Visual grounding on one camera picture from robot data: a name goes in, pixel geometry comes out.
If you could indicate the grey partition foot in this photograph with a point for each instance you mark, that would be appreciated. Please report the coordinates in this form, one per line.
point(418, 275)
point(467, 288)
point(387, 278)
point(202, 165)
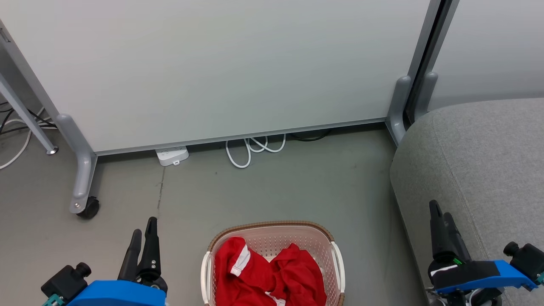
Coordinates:
point(397, 110)
point(80, 170)
point(427, 93)

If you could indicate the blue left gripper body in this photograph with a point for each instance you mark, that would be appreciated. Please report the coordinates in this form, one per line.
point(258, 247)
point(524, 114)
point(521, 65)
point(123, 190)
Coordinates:
point(119, 295)

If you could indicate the black caster wheel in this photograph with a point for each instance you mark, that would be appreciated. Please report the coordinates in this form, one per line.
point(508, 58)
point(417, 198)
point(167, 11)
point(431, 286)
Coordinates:
point(90, 208)

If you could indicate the grey metal table leg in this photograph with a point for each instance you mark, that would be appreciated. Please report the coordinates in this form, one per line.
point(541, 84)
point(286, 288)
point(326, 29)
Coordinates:
point(25, 115)

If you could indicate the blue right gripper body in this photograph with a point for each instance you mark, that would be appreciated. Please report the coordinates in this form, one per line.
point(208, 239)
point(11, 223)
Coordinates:
point(467, 274)

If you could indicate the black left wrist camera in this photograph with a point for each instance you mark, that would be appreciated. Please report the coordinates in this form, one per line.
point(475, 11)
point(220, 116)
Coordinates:
point(63, 282)

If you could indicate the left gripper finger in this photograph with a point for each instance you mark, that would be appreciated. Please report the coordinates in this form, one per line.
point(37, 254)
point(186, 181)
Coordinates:
point(131, 263)
point(151, 255)

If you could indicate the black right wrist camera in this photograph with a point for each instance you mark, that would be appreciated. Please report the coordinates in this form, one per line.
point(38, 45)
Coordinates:
point(529, 257)

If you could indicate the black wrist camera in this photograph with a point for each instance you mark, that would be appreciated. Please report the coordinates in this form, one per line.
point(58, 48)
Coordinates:
point(63, 282)
point(529, 257)

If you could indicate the white power strip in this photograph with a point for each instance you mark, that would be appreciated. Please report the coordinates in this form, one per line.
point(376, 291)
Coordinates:
point(172, 155)

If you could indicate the grey fabric sofa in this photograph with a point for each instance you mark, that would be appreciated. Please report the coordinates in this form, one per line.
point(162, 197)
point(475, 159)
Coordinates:
point(480, 170)

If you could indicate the red and white garment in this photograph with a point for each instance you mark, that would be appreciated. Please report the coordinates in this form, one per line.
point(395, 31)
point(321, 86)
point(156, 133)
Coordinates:
point(255, 276)

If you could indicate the white plastic laundry basket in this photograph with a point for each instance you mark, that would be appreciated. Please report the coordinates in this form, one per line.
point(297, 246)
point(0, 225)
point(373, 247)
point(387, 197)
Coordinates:
point(272, 238)

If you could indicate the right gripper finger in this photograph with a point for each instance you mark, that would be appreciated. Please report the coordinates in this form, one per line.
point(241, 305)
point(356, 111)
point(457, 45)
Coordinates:
point(457, 242)
point(438, 233)

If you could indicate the large white partition panel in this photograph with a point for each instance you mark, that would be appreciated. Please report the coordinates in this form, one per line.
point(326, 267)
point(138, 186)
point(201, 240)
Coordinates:
point(212, 63)

